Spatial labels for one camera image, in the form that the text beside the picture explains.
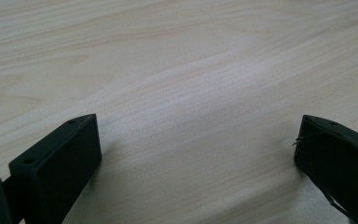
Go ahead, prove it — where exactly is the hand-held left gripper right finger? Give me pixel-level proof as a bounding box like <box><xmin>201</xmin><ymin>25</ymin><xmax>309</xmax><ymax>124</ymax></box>
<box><xmin>293</xmin><ymin>114</ymin><xmax>358</xmax><ymax>224</ymax></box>

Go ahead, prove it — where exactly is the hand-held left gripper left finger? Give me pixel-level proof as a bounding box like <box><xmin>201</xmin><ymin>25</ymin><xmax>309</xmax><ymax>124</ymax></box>
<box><xmin>1</xmin><ymin>113</ymin><xmax>103</xmax><ymax>224</ymax></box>

